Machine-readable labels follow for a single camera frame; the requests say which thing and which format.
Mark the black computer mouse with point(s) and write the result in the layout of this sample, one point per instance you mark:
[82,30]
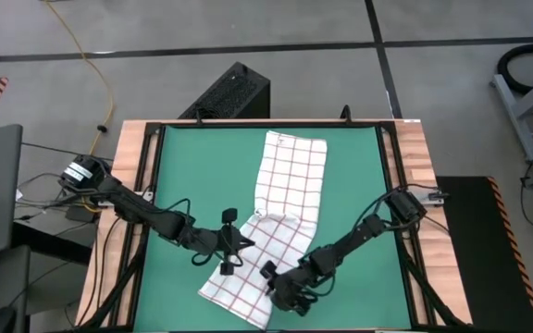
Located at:
[0,321]

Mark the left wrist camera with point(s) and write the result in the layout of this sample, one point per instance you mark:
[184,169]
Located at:
[229,215]

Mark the black table clamp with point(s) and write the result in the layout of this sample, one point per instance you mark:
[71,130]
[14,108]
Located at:
[198,116]
[347,114]

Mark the white red-checked towel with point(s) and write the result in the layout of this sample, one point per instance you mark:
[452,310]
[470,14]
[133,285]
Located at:
[289,185]

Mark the grey metal stand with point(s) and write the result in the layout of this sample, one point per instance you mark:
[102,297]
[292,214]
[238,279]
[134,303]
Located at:
[514,115]

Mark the black power adapter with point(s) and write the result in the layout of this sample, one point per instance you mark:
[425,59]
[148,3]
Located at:
[80,213]

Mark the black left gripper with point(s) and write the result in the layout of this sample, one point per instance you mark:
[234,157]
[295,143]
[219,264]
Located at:
[227,242]

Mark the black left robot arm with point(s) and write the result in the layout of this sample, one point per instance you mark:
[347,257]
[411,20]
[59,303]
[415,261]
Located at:
[146,213]

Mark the green table mat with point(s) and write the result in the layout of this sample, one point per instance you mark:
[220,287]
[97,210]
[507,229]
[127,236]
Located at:
[202,162]

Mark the wooden table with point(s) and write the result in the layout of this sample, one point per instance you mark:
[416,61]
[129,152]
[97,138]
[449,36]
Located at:
[130,139]

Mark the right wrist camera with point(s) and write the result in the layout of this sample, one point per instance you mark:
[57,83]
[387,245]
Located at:
[268,269]

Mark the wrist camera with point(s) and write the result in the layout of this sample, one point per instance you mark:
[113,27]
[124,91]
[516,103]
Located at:
[229,215]
[268,269]

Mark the black computer tower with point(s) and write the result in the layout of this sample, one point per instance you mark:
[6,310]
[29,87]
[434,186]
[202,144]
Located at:
[229,92]

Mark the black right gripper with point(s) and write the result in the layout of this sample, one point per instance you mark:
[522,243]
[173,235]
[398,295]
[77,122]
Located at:
[294,291]

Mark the black metal table frame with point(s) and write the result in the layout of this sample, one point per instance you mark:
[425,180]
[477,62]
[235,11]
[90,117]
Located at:
[229,124]

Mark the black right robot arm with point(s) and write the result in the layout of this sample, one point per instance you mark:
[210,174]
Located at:
[363,231]

